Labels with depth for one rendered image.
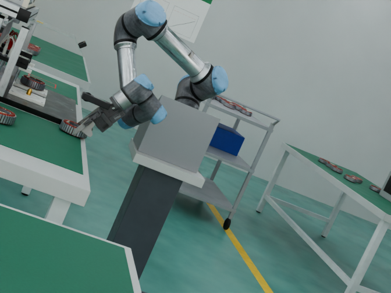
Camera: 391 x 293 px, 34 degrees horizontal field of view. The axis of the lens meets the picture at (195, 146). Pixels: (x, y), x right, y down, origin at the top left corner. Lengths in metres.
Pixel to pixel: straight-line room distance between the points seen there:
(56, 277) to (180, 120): 1.58
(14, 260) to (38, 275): 0.06
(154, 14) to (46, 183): 1.02
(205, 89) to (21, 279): 1.76
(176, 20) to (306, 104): 2.09
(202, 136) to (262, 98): 5.81
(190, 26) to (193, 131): 5.53
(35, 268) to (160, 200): 1.61
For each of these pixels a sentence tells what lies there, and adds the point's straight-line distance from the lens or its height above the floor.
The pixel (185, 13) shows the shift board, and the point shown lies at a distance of 8.20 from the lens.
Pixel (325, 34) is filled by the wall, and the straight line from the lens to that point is 8.74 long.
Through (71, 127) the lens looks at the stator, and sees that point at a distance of 2.47.
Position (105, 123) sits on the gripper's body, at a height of 0.84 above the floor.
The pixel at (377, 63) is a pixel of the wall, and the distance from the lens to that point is 9.09.
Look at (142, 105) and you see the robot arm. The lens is 2.49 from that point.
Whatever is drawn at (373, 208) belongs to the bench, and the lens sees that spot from 4.66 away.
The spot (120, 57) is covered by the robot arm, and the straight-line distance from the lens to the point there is 2.68.
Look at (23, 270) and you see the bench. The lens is 1.22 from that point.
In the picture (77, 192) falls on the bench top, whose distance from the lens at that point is 1.86.
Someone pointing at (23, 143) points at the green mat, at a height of 0.75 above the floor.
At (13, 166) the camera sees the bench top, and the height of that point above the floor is 0.74.
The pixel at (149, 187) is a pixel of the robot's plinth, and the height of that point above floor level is 0.62.
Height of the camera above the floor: 1.24
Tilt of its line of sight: 8 degrees down
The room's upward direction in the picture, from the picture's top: 24 degrees clockwise
